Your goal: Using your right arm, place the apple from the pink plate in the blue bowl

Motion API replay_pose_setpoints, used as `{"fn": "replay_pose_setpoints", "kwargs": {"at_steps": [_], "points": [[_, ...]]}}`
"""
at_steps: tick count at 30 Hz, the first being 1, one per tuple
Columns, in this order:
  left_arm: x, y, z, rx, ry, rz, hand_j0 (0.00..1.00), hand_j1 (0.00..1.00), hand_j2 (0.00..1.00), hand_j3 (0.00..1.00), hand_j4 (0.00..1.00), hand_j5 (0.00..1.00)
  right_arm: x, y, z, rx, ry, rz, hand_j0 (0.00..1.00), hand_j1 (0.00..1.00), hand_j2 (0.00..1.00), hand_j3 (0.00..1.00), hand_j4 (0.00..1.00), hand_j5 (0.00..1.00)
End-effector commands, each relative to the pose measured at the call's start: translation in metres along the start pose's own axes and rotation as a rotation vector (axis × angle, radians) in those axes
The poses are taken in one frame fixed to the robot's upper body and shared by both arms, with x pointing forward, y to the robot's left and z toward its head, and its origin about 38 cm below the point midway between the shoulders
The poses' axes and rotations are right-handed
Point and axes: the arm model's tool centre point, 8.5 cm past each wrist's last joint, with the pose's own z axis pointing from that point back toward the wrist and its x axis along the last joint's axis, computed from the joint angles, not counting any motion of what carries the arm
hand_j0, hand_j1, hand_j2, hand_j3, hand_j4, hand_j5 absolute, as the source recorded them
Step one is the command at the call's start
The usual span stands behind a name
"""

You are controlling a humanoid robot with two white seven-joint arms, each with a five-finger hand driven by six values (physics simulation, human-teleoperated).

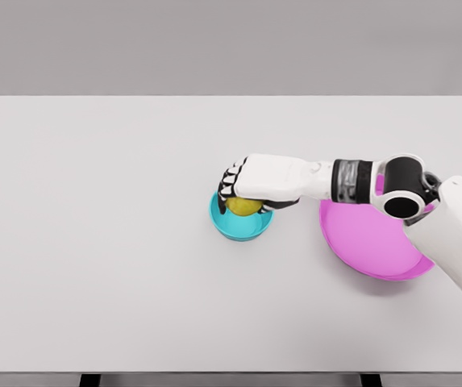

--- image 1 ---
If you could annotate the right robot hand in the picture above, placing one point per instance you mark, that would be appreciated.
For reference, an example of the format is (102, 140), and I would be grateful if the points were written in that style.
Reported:
(263, 177)

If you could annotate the yellow apple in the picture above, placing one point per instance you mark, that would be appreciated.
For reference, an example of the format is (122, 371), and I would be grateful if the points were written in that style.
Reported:
(243, 206)

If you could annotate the blue bowl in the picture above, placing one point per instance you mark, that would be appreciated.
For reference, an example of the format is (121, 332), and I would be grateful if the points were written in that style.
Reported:
(242, 227)

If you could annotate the pink plate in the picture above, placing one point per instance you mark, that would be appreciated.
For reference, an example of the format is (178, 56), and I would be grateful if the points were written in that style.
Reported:
(367, 242)

